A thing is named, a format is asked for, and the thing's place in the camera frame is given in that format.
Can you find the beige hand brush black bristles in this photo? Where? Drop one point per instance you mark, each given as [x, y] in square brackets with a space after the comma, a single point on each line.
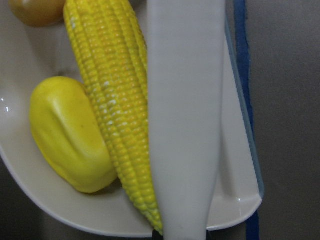
[185, 84]

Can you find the yellow toy corn cob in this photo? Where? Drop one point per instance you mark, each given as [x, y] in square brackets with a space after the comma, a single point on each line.
[111, 54]

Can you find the beige plastic dustpan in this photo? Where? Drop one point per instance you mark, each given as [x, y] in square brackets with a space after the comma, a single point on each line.
[28, 56]

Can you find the tan toy ginger root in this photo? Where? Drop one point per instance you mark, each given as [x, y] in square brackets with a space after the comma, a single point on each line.
[37, 13]

